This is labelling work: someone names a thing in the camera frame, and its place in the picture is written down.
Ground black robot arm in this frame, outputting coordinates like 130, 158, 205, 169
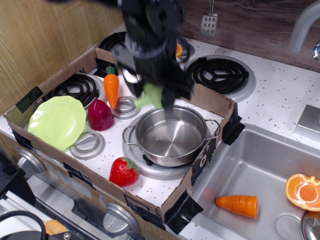
100, 0, 195, 111

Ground hanging grey spatula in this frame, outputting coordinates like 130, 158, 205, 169
199, 0, 218, 38

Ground grey faucet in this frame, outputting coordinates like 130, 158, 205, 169
287, 0, 320, 53

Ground grey stove knob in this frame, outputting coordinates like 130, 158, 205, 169
70, 131, 106, 160
111, 96, 141, 120
180, 42, 195, 62

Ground grey oven knob right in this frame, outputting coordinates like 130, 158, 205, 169
102, 202, 139, 238

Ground black burner back left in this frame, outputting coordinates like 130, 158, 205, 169
97, 31, 126, 52

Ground green toy broccoli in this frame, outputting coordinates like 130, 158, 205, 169
134, 82, 163, 109

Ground black cable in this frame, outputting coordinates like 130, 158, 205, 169
0, 210, 47, 240

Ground stainless steel pot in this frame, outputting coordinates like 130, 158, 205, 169
122, 105, 222, 167

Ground grey stove knob upper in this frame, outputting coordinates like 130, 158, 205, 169
111, 96, 141, 120

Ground grey stove knob lower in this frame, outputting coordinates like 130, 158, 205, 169
70, 131, 106, 160

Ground orange half in sink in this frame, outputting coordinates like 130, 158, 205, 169
285, 174, 320, 212

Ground orange carrot piece in sink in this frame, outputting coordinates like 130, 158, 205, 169
215, 195, 259, 219

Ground grey oven knob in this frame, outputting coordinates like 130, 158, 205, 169
102, 202, 139, 238
17, 149, 46, 179

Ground grey oven knob left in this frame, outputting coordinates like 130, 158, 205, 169
17, 149, 46, 179

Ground dark red toy vegetable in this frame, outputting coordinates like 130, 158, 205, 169
87, 99, 115, 131

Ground black burner inside fence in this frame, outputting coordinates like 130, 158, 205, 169
42, 73, 104, 110

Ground grey back stove knob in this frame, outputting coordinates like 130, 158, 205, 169
180, 42, 195, 62

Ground light green plate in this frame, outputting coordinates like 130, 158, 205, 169
27, 95, 87, 151

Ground orange half on stove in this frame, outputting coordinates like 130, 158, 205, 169
175, 43, 183, 59

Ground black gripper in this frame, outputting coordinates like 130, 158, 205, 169
111, 37, 195, 118

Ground orange toy carrot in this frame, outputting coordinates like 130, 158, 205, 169
103, 66, 120, 109

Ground black burner back right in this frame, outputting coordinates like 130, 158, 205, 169
186, 57, 250, 95

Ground red toy strawberry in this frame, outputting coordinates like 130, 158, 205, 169
109, 157, 140, 187

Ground cardboard fence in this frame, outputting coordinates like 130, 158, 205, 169
3, 47, 246, 235

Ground silver sink basin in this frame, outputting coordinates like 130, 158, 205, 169
192, 124, 320, 240

